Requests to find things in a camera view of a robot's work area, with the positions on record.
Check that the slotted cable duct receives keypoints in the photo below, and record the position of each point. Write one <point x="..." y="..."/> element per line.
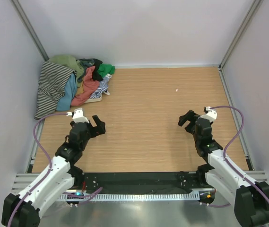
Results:
<point x="193" y="196"/>

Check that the aluminium frame rail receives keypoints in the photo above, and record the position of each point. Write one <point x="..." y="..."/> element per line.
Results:
<point x="134" y="179"/>

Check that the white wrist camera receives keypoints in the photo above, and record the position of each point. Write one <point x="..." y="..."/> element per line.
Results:
<point x="210" y="114"/>
<point x="78" y="116"/>

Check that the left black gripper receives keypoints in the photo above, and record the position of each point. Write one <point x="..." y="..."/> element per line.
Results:
<point x="99" y="129"/>

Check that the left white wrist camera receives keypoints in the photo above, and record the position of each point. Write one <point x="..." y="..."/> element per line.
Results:
<point x="78" y="116"/>

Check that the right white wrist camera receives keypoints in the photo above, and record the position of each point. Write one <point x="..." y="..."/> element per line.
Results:
<point x="210" y="114"/>

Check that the bright green tank top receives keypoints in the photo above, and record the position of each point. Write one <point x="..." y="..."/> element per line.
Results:
<point x="105" y="69"/>

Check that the black white striped tank top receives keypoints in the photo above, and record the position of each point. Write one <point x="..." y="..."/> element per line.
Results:
<point x="51" y="88"/>

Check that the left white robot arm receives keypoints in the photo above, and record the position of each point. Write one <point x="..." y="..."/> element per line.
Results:
<point x="27" y="208"/>

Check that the olive green tank top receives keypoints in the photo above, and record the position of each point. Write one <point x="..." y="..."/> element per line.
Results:
<point x="69" y="61"/>

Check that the mustard yellow tank top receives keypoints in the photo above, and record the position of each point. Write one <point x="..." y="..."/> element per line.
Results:
<point x="80" y="89"/>

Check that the salmon pink tank top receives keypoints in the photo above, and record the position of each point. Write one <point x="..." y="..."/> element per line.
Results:
<point x="89" y="87"/>

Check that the light blue tank top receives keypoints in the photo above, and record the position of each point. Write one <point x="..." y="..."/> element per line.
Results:
<point x="70" y="90"/>

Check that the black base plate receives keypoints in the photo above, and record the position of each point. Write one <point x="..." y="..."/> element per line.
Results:
<point x="136" y="180"/>

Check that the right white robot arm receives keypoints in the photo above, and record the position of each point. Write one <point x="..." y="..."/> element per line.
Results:
<point x="248" y="197"/>

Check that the white tray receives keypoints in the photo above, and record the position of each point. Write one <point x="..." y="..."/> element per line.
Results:
<point x="92" y="100"/>

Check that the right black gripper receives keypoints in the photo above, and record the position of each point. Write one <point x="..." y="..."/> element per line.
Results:
<point x="191" y="116"/>

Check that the blue white striped tank top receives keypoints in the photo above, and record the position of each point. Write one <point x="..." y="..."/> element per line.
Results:
<point x="103" y="88"/>

